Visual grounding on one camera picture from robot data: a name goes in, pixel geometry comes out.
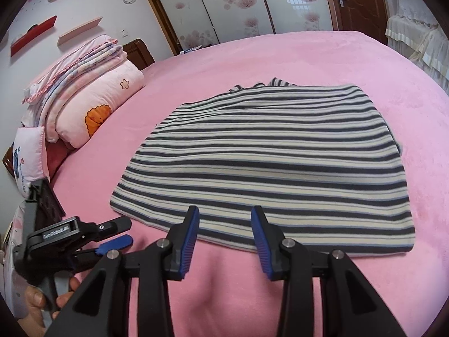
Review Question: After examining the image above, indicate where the lavender striped folded blanket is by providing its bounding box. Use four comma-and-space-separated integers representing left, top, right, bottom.
24, 43, 129, 127

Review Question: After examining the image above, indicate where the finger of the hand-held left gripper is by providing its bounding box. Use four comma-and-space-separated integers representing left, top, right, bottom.
82, 217, 132, 241
72, 234, 134, 258

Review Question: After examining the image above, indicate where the cream lace-covered furniture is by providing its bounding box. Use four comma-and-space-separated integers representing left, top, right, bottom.
385, 0, 449, 95

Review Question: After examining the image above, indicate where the pink fleece bed blanket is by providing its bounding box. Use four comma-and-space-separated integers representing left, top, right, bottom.
21, 30, 449, 337

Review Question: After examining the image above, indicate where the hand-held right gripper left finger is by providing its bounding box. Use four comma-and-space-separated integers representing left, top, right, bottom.
44, 205, 200, 337

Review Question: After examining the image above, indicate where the pink pillow with blue print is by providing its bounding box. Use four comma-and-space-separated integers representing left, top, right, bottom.
12, 126, 51, 197

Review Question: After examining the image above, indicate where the pink floral folded quilt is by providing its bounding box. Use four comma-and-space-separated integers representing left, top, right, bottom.
44, 59, 145, 150

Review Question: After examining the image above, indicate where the floral sliding-door wardrobe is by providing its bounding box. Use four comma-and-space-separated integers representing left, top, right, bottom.
135, 0, 337, 56

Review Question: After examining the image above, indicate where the red wall shelf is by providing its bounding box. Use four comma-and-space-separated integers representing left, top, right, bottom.
10, 15, 58, 57

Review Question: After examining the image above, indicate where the striped long-sleeve shirt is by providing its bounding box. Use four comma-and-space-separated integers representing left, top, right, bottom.
109, 77, 416, 256

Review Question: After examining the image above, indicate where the person's left hand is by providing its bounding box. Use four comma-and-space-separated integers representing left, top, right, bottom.
16, 275, 82, 337

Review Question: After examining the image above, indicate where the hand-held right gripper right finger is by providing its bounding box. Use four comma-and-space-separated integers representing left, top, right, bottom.
251, 205, 407, 337

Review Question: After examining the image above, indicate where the beige wall shelf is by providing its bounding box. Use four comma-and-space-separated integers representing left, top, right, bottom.
58, 16, 103, 47

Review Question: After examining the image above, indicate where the brown wooden door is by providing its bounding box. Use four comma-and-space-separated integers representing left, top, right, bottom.
326, 0, 390, 46

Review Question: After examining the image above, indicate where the dark wooden headboard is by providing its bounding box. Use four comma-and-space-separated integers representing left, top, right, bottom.
2, 38, 155, 174

